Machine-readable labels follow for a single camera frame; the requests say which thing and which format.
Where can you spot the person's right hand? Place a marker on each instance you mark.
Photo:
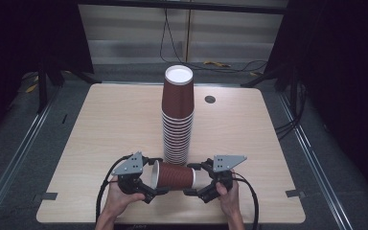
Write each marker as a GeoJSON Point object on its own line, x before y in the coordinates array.
{"type": "Point", "coordinates": [228, 201]}

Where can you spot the dark curtain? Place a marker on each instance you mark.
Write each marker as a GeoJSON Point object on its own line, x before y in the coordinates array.
{"type": "Point", "coordinates": [341, 64]}
{"type": "Point", "coordinates": [19, 38]}

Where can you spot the long yellow floor tape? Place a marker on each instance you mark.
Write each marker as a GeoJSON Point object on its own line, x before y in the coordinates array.
{"type": "Point", "coordinates": [216, 64]}

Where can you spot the single brown paper cup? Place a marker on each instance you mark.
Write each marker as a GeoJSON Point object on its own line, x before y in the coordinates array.
{"type": "Point", "coordinates": [175, 176]}

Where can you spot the black metal stand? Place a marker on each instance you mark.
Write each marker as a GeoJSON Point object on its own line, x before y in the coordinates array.
{"type": "Point", "coordinates": [265, 76]}
{"type": "Point", "coordinates": [42, 89]}

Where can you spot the grey tape strip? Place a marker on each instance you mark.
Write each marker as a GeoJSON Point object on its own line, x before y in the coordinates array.
{"type": "Point", "coordinates": [295, 193]}
{"type": "Point", "coordinates": [46, 196]}

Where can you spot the metal floor rail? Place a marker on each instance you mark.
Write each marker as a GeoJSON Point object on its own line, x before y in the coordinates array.
{"type": "Point", "coordinates": [16, 156]}
{"type": "Point", "coordinates": [313, 159]}

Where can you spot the yellow floor tape piece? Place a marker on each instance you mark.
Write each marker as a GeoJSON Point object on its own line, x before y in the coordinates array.
{"type": "Point", "coordinates": [31, 88]}

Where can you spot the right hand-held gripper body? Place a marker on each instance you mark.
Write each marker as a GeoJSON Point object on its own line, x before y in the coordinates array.
{"type": "Point", "coordinates": [225, 164]}

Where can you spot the black overhead bar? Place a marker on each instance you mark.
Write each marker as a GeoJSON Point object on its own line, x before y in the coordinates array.
{"type": "Point", "coordinates": [188, 5]}

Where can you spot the person's left hand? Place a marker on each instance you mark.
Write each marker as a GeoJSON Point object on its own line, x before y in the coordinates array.
{"type": "Point", "coordinates": [119, 199]}

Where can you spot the round dark table grommet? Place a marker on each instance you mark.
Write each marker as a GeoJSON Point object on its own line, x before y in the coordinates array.
{"type": "Point", "coordinates": [210, 99]}

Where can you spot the stack of brown paper cups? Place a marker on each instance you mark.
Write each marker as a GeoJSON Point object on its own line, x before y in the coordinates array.
{"type": "Point", "coordinates": [178, 99]}

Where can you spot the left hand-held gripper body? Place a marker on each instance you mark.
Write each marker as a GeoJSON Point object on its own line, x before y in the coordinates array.
{"type": "Point", "coordinates": [131, 167]}

